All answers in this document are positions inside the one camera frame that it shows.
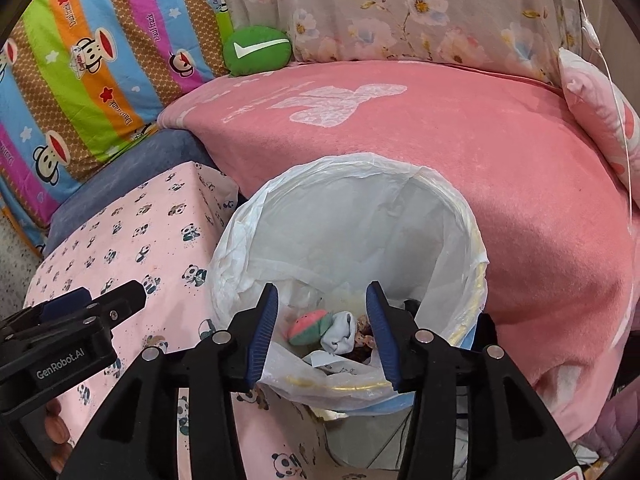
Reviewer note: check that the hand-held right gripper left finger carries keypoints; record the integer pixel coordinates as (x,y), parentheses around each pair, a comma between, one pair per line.
(262,332)

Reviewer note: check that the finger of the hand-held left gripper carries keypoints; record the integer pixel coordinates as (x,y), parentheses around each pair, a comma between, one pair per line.
(125,297)
(65,302)

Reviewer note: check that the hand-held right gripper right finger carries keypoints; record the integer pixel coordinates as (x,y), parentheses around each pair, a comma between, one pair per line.
(382,335)

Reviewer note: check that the trash bin with gold rim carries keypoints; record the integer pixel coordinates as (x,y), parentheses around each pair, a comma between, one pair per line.
(370,440)

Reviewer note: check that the person's left hand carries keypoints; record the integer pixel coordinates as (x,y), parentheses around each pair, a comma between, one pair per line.
(57,430)

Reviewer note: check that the brown patterned scrap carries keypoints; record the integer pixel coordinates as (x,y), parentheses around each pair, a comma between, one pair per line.
(365,342)

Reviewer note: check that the small dark blue object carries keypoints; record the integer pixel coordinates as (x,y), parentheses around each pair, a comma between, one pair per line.
(411,306)

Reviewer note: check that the white sock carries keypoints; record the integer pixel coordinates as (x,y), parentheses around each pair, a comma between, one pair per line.
(340,335)

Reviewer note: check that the pink and green ball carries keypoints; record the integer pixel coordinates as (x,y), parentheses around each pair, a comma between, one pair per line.
(307,329)

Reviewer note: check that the pink panda print cloth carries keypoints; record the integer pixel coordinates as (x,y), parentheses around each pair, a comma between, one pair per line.
(125,240)

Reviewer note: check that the white crumpled paper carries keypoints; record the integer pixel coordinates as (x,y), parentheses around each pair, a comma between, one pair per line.
(320,360)

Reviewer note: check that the blue cushion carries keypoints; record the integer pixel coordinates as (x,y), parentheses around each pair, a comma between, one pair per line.
(125,175)

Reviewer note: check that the pink blanket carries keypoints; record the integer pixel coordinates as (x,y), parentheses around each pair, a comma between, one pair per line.
(525,210)

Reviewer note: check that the striped monkey print blanket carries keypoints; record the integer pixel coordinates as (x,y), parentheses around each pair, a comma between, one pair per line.
(100,60)

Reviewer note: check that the green round cushion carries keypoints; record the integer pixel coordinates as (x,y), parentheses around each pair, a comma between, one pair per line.
(257,50)

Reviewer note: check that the pink pillow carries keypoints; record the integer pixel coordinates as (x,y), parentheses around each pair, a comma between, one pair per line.
(595,95)

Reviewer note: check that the grey floral sheet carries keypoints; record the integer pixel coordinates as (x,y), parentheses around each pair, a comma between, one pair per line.
(400,5)

